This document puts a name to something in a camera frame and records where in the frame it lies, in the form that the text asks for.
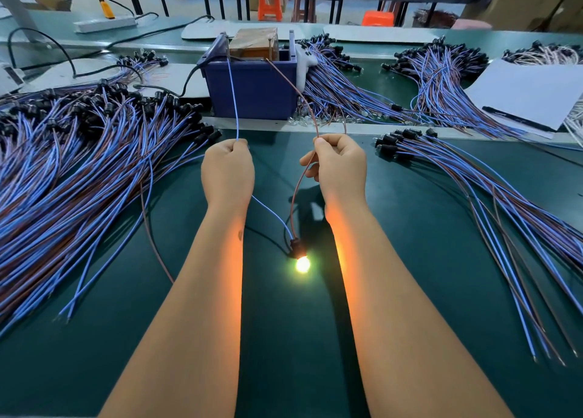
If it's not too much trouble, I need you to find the person's right hand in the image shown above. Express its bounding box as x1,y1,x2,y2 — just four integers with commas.
299,133,368,221

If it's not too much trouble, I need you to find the person's left hand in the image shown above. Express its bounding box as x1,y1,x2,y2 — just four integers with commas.
200,138,256,218

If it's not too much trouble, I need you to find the blue brown plug cable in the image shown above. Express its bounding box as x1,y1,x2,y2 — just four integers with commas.
225,54,349,276

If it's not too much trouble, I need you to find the blue plastic tester box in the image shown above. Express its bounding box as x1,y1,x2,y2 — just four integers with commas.
199,31,298,120

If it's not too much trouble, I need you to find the pile of wired lamps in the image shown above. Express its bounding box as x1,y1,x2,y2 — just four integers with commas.
373,127,583,367
0,78,222,340

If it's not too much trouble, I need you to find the person's left forearm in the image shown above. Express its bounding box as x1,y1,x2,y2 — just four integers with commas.
98,206,249,418

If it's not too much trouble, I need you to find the person's right forearm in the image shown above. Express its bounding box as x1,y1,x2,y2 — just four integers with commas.
326,208,513,418

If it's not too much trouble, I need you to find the white power strip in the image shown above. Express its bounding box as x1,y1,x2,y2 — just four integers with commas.
73,14,138,34

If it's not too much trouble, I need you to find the white flat mat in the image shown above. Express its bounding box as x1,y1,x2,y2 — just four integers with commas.
20,60,207,98
180,20,322,41
323,23,441,45

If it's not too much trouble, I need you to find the brown cardboard block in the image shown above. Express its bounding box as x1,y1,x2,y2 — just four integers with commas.
228,27,279,61

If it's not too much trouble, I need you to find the orange plastic stool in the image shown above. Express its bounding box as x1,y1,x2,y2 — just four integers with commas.
361,11,397,27
257,0,284,22

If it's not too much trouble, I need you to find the black pen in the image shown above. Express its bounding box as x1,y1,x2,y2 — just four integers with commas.
483,105,559,133

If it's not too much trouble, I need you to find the pink plastic stool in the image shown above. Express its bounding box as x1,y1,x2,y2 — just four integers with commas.
452,18,494,30

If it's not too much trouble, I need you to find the white paper sheet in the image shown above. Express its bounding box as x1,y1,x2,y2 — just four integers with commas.
465,59,583,132

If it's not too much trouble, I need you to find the white plastic device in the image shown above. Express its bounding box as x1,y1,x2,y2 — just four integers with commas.
0,62,27,96

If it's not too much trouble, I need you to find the open cardboard box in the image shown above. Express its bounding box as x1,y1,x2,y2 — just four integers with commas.
30,0,72,12

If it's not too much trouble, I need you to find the loose grey wire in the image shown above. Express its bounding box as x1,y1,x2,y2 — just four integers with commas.
139,185,176,285

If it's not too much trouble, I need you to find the black power cable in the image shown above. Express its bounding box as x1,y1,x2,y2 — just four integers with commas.
7,14,215,77

